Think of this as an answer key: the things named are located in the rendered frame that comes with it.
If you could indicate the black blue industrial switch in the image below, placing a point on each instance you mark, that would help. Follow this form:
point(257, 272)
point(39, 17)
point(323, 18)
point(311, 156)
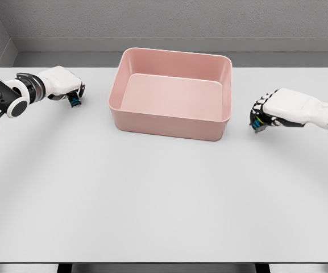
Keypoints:
point(74, 100)
point(258, 124)

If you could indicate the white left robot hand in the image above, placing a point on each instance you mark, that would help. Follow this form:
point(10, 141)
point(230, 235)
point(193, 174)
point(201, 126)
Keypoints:
point(60, 81)

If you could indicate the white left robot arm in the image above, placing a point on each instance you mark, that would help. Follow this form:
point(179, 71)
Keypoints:
point(13, 94)

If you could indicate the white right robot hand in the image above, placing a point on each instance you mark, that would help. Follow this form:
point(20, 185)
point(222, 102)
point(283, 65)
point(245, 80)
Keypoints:
point(286, 106)

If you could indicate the pink rectangular basket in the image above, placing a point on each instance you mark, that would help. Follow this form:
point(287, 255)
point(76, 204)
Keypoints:
point(169, 96)

